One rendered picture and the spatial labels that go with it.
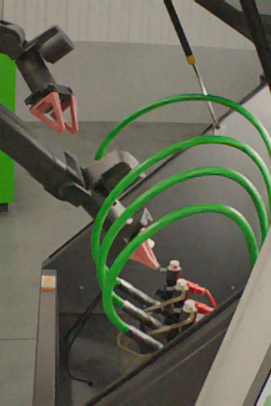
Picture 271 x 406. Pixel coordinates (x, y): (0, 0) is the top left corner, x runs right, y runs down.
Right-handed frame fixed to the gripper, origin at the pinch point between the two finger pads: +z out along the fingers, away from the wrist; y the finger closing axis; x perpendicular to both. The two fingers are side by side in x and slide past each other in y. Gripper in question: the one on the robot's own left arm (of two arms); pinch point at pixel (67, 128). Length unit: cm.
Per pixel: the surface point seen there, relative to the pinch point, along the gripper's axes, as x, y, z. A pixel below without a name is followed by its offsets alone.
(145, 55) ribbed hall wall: 142, 574, -255
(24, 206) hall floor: 196, 269, -90
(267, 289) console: -30, -36, 47
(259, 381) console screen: -26, -42, 56
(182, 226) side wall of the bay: 1.3, 29.9, 25.2
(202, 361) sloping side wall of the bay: -15, -29, 52
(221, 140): -28.4, -10.6, 23.3
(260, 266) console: -29, -31, 45
